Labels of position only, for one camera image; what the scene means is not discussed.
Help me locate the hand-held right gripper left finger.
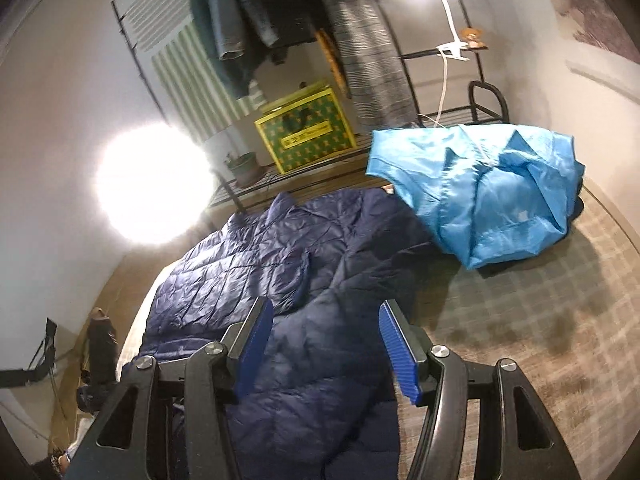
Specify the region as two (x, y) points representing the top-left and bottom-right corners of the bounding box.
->
(64, 296), (275, 480)

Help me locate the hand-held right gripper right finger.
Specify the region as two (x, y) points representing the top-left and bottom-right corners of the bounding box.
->
(378, 299), (583, 480)

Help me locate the navy quilted down jacket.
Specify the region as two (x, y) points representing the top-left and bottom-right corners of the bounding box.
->
(121, 187), (453, 480)

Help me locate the black metal clothes rack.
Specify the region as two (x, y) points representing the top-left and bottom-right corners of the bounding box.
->
(111, 0), (511, 213)

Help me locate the dark bag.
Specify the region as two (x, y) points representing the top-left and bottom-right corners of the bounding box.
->
(75, 307), (121, 413)

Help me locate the light blue jacket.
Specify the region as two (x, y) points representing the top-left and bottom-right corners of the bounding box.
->
(365, 123), (586, 272)

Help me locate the green potted plant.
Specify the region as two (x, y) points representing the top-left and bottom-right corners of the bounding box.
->
(224, 151), (266, 188)

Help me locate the round bright lamp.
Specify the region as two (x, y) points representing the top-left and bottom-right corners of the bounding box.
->
(94, 122), (217, 247)

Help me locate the black tripod stand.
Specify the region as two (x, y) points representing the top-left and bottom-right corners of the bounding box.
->
(0, 317), (60, 388)

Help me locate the green yellow patterned storage box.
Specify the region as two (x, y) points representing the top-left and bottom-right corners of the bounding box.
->
(253, 78), (357, 175)

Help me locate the green white striped cloth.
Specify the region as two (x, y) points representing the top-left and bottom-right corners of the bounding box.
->
(122, 0), (268, 143)

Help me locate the grey plaid hanging coat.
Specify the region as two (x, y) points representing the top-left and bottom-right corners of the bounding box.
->
(306, 0), (418, 136)

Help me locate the dark green hanging garment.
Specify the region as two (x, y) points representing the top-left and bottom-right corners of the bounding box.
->
(182, 0), (266, 101)

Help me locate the small brown toy figure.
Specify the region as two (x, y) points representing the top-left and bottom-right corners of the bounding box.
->
(460, 27), (488, 51)

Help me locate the white clip lamp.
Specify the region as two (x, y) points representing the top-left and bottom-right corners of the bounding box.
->
(390, 0), (488, 131)

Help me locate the blue denim hanging garment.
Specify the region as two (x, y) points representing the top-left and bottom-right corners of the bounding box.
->
(204, 0), (321, 61)

